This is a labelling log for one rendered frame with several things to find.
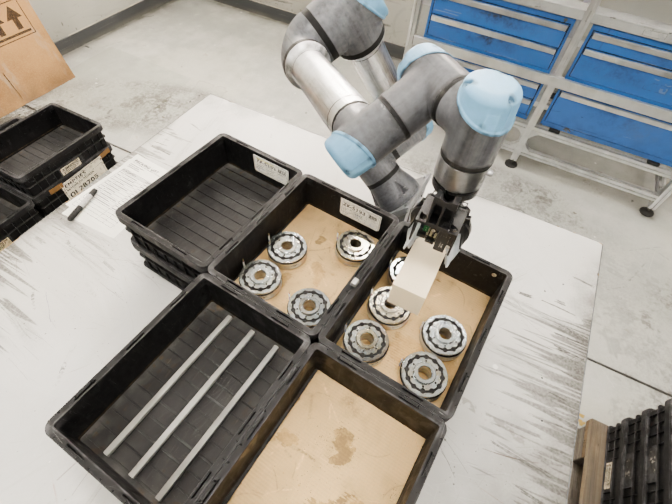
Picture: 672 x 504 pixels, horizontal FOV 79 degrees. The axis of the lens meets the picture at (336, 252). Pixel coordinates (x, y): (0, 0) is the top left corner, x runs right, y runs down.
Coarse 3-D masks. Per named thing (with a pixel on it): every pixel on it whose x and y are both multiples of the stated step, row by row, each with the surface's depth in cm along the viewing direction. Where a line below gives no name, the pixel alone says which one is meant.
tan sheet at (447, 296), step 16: (400, 256) 109; (432, 288) 104; (448, 288) 104; (464, 288) 104; (432, 304) 101; (448, 304) 101; (464, 304) 101; (480, 304) 102; (352, 320) 97; (416, 320) 98; (464, 320) 99; (400, 336) 95; (416, 336) 95; (400, 352) 93; (464, 352) 94; (384, 368) 90; (448, 368) 91; (448, 384) 89
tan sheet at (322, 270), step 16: (304, 208) 118; (304, 224) 114; (320, 224) 114; (336, 224) 115; (320, 240) 111; (320, 256) 108; (336, 256) 108; (288, 272) 104; (304, 272) 104; (320, 272) 105; (336, 272) 105; (352, 272) 105; (288, 288) 101; (320, 288) 102; (336, 288) 102; (272, 304) 98
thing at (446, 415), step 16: (400, 224) 103; (368, 272) 95; (352, 288) 90; (496, 304) 92; (336, 320) 86; (320, 336) 83; (480, 336) 85; (336, 352) 81; (480, 352) 83; (368, 368) 80; (400, 384) 78; (464, 384) 79; (416, 400) 76; (448, 416) 75
